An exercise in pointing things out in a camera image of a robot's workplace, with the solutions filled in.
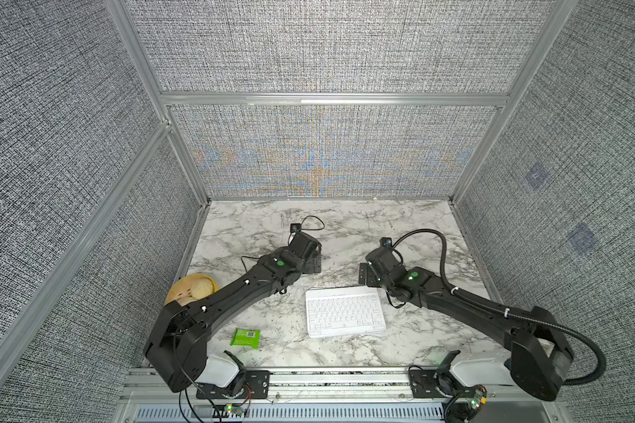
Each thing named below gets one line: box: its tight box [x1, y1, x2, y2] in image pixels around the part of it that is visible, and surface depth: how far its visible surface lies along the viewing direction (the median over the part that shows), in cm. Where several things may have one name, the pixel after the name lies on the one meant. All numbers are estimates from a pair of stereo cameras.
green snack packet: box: [230, 327, 262, 349], surface depth 83 cm
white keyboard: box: [305, 285, 387, 339], surface depth 85 cm
